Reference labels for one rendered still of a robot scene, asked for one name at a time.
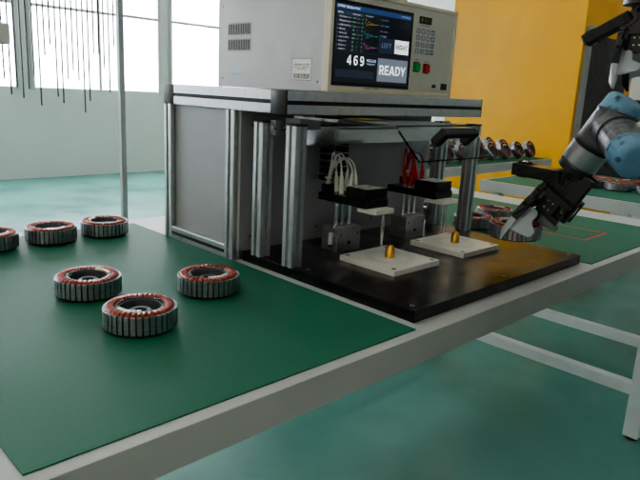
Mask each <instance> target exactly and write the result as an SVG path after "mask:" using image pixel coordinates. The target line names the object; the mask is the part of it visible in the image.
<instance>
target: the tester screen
mask: <svg viewBox="0 0 640 480"><path fill-rule="evenodd" d="M410 29H411V16H408V15H404V14H398V13H393V12H388V11H383V10H374V9H369V8H364V7H359V6H354V5H349V4H344V3H339V2H337V4H336V22H335V40H334V58H333V76H332V81H337V82H352V83H366V84H380V85H394V86H406V85H407V82H406V84H403V83H390V82H376V77H377V63H378V58H385V59H393V60H402V61H408V64H409V56H408V55H401V54H393V53H384V52H379V39H380V38H386V39H392V40H399V41H406V42H409V41H410ZM346 54H355V55H364V56H366V62H365V67H364V68H360V67H350V66H346ZM335 69H343V70H364V71H374V73H373V79H363V78H350V77H337V76H335Z"/></svg>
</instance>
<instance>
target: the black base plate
mask: <svg viewBox="0 0 640 480"><path fill-rule="evenodd" d="M380 230H381V227H378V228H372V229H366V230H360V243H359V249H354V250H345V251H341V252H334V251H330V250H325V249H322V248H321V244H322V237H318V238H312V239H308V240H303V242H302V264H301V267H295V268H293V269H289V268H287V266H285V267H284V266H281V264H282V244H280V245H274V246H270V256H265V255H264V256H263V257H256V255H251V254H250V251H251V250H243V261H246V262H249V263H251V264H253V265H256V266H259V267H261V268H264V269H267V270H271V271H274V272H277V273H279V274H282V275H285V276H287V277H289V278H292V279H295V280H297V281H300V282H303V283H305V284H308V285H311V286H314V287H316V288H318V289H321V290H325V291H328V292H331V293H333V294H336V295H339V296H341V297H344V298H347V299H349V300H351V301H354V302H357V303H359V304H362V305H365V306H368V307H370V308H373V309H376V310H380V311H382V312H385V313H387V314H390V315H393V316H395V317H398V318H401V319H404V320H406V321H409V322H412V323H416V322H419V321H421V320H424V319H427V318H430V317H432V316H434V315H437V314H440V313H443V312H445V311H448V310H453V309H456V308H458V307H461V306H464V305H467V304H469V303H471V302H474V301H477V300H480V299H482V298H485V297H488V296H491V295H494V294H495V293H498V292H501V291H504V290H508V289H511V288H514V287H517V286H519V285H522V284H525V283H528V282H530V281H532V280H535V279H538V278H541V277H544V276H546V275H549V274H552V273H555V272H558V271H560V270H564V269H567V268H569V267H572V266H575V265H578V264H579V261H580V255H578V254H574V253H569V252H565V251H560V250H553V249H549V248H544V247H540V246H535V245H532V244H527V243H521V242H519V243H518V242H512V241H511V242H510V241H509V240H508V241H505V240H499V239H495V238H493V237H491V236H490V235H488V234H484V233H480V232H475V231H471V230H467V231H461V230H456V229H455V227H450V226H446V228H445V232H448V233H453V232H454V231H455V230H456V231H458V232H459V234H460V235H461V236H465V237H468V238H473V239H477V240H481V241H486V242H490V243H493V244H498V245H499V248H498V250H493V251H489V252H485V253H481V254H478V255H474V256H471V257H467V258H460V257H456V256H452V255H448V254H445V253H441V252H438V251H434V250H427V249H423V248H419V247H416V246H413V245H411V244H410V240H413V239H418V238H422V237H427V236H432V235H436V234H441V233H442V225H441V224H436V225H433V224H431V223H426V221H424V229H423V235H420V236H415V237H411V238H406V239H404V238H400V237H396V236H392V235H390V225H388V226H385V227H384V240H383V246H388V245H393V246H394V247H395V248H397V249H400V250H406V251H409V252H413V253H417V254H421V255H424V256H428V257H431V258H434V259H438V260H439V265H438V266H435V267H431V268H427V269H423V270H418V271H414V272H410V273H407V274H403V275H399V276H395V277H393V276H390V275H386V274H384V273H381V272H378V271H375V270H369V269H366V268H363V267H360V266H356V265H353V264H351V263H348V262H345V261H341V260H340V254H345V253H350V252H354V251H359V250H367V249H372V248H376V247H379V244H380Z"/></svg>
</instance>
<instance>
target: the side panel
mask: <svg viewBox="0 0 640 480"><path fill-rule="evenodd" d="M164 139H165V235H167V236H169V237H172V238H175V239H177V240H180V241H183V242H185V243H188V244H191V245H193V246H195V247H198V248H200V249H203V250H207V251H210V252H213V253H215V254H218V255H221V256H223V257H226V258H229V259H230V260H236V258H237V259H242V256H243V251H242V250H240V251H238V250H236V212H237V159H238V110H225V109H216V108H205V107H195V106H185V105H175V104H174V105H173V104H165V103H164Z"/></svg>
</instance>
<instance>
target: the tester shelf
mask: <svg viewBox="0 0 640 480"><path fill-rule="evenodd" d="M164 103H165V104H173V105H174V104H175V105H185V106H195V107H205V108H216V109H225V110H244V111H255V112H264V113H273V114H284V115H359V116H435V117H481V112H482V103H483V100H481V99H460V98H440V97H420V96H400V95H381V94H361V93H341V92H322V91H308V90H273V89H254V88H234V87H215V86H195V85H175V84H164Z"/></svg>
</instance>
